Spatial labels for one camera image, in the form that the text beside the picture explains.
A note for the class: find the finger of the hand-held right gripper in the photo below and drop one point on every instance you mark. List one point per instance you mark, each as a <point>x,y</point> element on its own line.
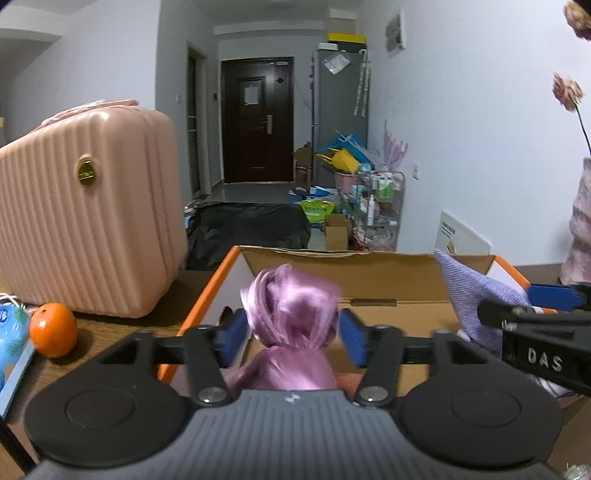
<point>508,316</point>
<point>554,297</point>

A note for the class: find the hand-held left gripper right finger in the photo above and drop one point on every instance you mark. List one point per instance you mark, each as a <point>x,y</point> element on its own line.
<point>353,337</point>

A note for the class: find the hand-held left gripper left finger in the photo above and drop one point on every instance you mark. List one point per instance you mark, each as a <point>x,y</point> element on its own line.
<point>233,332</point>

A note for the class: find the pink red sponge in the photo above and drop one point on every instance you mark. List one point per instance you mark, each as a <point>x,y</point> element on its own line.
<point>348,383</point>

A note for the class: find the purple satin cap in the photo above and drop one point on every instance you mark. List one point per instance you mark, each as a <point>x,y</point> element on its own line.
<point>286,314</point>

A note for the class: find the red orange cardboard box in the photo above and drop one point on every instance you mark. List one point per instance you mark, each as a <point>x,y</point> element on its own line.
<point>369,277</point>

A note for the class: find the pink textured vase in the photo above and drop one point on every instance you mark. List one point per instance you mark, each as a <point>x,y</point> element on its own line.
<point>579,221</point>

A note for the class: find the black fabric bag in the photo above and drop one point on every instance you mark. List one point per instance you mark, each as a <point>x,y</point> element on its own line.
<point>249,235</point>

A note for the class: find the small open cardboard box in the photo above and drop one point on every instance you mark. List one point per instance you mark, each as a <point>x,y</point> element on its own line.
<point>336,235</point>

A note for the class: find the green plastic bag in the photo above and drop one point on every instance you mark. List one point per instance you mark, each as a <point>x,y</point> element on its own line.
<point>318,210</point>

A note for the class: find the pink plastic basin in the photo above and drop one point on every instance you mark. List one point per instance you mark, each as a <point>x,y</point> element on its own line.
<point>348,181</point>

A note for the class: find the pink ribbed suitcase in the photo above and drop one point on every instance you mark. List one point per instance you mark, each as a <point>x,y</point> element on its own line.
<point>92,221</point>

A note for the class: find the orange fruit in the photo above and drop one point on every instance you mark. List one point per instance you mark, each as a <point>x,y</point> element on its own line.
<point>53,330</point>

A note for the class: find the brown cardboard carton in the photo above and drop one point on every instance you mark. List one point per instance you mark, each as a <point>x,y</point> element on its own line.
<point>302,161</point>

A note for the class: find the dark brown entrance door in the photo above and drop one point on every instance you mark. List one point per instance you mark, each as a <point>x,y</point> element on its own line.
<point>254,138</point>

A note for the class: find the dark side door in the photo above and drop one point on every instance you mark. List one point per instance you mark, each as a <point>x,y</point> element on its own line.
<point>194,129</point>

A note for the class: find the bouquet of dried pink roses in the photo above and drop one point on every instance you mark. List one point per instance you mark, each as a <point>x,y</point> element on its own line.
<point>568,90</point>

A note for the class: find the large blue tissue pack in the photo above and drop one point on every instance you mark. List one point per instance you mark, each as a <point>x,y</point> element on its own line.
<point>11,332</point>

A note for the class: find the grey refrigerator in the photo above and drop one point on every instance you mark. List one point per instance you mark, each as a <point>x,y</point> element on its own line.
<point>337,106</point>

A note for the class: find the clear plastic bag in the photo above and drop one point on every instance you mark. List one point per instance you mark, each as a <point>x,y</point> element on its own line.
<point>335,63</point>

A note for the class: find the yellow black box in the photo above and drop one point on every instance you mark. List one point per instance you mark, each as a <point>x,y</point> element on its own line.
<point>346,37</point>

